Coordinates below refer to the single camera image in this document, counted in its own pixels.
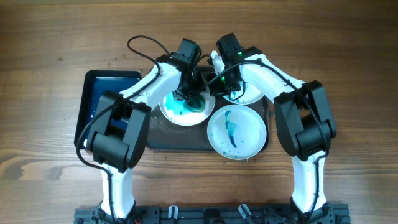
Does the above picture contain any dark grey serving tray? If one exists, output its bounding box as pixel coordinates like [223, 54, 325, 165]
[145, 64, 270, 153]

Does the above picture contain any white plate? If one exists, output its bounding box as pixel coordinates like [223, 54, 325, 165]
[159, 92, 216, 126]
[223, 81, 264, 105]
[207, 105, 267, 160]

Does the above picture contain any black cable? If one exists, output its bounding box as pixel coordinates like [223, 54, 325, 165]
[203, 60, 330, 218]
[75, 35, 171, 224]

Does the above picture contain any black water basin tray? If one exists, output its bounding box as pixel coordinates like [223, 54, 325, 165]
[74, 70, 142, 146]

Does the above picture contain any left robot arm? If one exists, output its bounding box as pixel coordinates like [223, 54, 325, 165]
[76, 39, 205, 223]

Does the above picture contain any left black cable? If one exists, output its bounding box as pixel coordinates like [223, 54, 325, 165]
[75, 35, 171, 224]

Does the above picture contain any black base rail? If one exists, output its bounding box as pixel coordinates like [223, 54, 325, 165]
[73, 203, 351, 224]

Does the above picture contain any green yellow sponge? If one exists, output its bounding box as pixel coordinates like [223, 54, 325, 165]
[183, 95, 206, 113]

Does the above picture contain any right black cable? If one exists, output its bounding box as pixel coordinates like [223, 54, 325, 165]
[203, 60, 330, 218]

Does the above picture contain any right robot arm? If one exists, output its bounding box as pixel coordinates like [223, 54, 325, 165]
[207, 33, 336, 223]

